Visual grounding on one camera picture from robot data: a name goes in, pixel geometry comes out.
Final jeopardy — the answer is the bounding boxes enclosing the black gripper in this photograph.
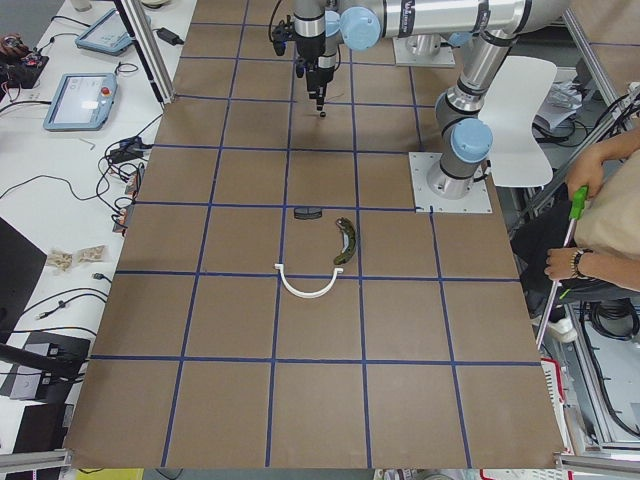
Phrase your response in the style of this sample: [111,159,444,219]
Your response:
[314,52,334,111]
[294,17,326,64]

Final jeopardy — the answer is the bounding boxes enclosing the person right hand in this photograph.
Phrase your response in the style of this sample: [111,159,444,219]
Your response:
[565,145,606,199]

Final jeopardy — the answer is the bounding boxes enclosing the person left hand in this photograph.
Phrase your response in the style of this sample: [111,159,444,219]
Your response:
[543,247,580,281]

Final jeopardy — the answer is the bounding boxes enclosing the dark brake pad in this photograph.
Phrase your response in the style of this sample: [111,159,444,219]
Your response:
[293,206,323,221]

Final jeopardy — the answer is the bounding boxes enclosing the olive brake shoe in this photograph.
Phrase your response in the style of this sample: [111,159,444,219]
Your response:
[333,217,357,266]

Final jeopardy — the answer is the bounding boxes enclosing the black power adapter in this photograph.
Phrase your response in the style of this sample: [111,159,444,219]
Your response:
[155,27,184,46]

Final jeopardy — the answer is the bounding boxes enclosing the white curved plastic part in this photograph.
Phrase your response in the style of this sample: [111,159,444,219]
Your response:
[273,263,344,300]

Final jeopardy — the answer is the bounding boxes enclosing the far blue teach pendant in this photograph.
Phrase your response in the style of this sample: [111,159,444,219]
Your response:
[75,8,132,56]

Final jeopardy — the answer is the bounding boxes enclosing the blue teach pendant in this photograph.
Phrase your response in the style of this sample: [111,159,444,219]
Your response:
[43,73,118,131]
[75,8,132,56]

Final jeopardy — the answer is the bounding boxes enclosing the white chair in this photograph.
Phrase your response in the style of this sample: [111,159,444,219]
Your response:
[479,55,557,188]

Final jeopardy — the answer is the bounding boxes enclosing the near blue teach pendant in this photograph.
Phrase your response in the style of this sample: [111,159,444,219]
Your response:
[43,73,118,131]

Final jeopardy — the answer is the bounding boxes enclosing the bags of small parts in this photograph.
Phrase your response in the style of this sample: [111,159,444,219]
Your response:
[45,245,110,272]

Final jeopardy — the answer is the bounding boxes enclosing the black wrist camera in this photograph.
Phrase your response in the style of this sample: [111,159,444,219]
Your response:
[271,17,294,57]

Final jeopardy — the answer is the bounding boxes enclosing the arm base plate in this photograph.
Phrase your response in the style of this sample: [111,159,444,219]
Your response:
[393,34,456,68]
[409,152,492,214]

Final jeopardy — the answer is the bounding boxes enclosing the aluminium frame post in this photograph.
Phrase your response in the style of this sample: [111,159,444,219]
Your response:
[114,0,175,105]

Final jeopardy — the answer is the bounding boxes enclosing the green handled reacher stick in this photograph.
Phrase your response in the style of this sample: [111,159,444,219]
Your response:
[535,184,590,351]

